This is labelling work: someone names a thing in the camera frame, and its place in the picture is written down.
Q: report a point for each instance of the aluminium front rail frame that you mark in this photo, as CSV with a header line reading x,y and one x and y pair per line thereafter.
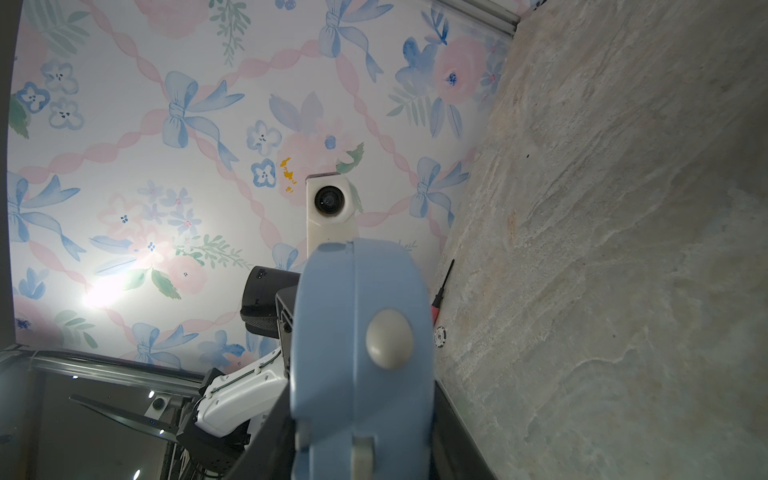
x,y
174,387

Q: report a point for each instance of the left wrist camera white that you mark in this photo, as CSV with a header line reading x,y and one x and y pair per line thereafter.
x,y
330,211

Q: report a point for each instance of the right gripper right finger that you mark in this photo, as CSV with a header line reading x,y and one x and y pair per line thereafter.
x,y
454,454

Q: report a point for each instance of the light blue alarm clock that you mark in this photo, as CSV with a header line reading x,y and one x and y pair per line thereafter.
x,y
362,371

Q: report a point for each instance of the red black screwdriver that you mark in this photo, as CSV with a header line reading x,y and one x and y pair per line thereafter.
x,y
439,296

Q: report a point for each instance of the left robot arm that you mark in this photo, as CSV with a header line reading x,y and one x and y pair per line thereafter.
x,y
238,393

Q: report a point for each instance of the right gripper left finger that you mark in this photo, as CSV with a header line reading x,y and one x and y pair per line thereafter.
x,y
271,454

